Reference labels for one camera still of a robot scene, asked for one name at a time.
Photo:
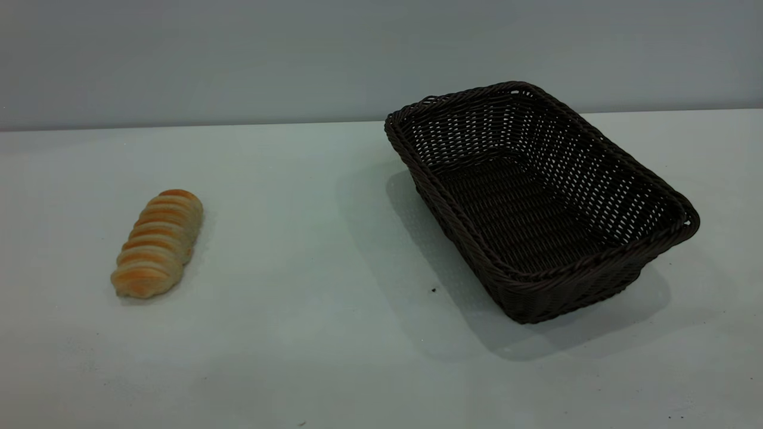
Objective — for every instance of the dark brown woven wicker basket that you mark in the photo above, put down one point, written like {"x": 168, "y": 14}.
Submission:
{"x": 536, "y": 279}

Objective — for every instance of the ridged golden bread loaf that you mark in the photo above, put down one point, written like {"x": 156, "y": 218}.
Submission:
{"x": 156, "y": 244}

